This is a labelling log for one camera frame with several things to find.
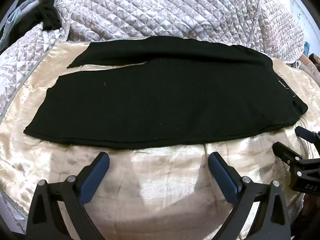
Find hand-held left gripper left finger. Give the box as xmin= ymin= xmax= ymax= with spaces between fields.
xmin=27 ymin=152 xmax=110 ymax=240

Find pile of clothes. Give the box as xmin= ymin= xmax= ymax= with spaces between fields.
xmin=32 ymin=0 xmax=63 ymax=30

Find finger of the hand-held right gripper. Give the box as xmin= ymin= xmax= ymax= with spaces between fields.
xmin=295 ymin=126 xmax=320 ymax=147
xmin=272 ymin=142 xmax=320 ymax=178

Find black pants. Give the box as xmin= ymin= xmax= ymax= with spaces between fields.
xmin=24 ymin=35 xmax=308 ymax=150

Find cream satin sheet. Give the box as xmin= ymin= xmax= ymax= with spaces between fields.
xmin=0 ymin=39 xmax=320 ymax=240

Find quilted floral blanket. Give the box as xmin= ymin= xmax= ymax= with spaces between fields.
xmin=0 ymin=0 xmax=312 ymax=122

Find white framed wall picture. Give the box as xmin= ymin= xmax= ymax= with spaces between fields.
xmin=289 ymin=0 xmax=308 ymax=23

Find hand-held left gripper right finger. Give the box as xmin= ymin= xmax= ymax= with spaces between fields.
xmin=208 ymin=152 xmax=293 ymax=240

